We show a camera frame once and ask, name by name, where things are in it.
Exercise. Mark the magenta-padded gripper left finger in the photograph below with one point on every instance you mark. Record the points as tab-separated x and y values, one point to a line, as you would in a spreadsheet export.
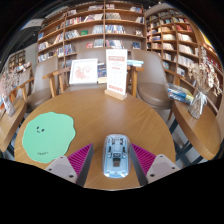
80	160

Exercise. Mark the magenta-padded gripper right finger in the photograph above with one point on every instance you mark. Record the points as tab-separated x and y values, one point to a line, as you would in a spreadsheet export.
144	159

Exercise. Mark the transparent computer mouse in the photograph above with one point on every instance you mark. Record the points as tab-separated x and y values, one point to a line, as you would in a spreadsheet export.
115	156

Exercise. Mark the green blob-shaped mouse pad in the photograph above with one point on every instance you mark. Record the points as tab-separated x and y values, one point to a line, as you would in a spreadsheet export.
48	136

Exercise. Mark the round wooden side table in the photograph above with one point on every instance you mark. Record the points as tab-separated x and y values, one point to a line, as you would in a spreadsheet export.
11	123
196	131

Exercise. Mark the colourful book stack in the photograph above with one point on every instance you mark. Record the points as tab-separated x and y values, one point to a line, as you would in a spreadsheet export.
180	94

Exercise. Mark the brown padded chair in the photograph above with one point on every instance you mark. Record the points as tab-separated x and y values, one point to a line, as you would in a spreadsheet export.
151	83
88	54
41	83

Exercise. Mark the white framed picture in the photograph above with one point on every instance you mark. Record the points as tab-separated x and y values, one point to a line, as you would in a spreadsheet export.
83	71

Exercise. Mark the dark cover book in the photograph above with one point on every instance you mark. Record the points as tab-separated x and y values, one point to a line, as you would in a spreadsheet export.
102	72

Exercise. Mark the white sign on wooden base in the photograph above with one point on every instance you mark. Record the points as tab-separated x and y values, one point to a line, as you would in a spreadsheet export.
116	71

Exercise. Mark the light blue book stack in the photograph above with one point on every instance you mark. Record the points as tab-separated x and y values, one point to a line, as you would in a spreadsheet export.
135	62

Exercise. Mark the small distant bookshelf unit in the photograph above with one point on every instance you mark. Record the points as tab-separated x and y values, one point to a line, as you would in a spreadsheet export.
16	60

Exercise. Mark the tall wooden bookshelf unit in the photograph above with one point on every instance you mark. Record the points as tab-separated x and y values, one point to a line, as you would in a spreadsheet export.
176	36

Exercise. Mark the wide wooden bookshelf unit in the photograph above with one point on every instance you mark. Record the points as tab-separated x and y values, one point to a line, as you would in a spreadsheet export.
90	23

